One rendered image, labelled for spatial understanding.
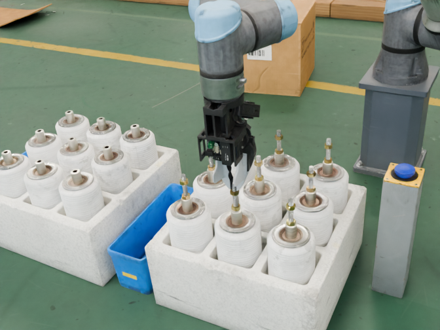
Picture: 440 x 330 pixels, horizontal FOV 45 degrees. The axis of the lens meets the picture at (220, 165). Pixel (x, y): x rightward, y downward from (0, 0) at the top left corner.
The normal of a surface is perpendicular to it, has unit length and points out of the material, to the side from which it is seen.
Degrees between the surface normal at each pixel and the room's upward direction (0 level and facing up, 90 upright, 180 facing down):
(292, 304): 90
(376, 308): 0
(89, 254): 90
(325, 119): 0
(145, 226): 88
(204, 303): 90
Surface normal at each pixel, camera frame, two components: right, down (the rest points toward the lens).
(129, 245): 0.88, 0.16
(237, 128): -0.07, -0.84
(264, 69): -0.33, 0.51
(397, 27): -0.76, 0.43
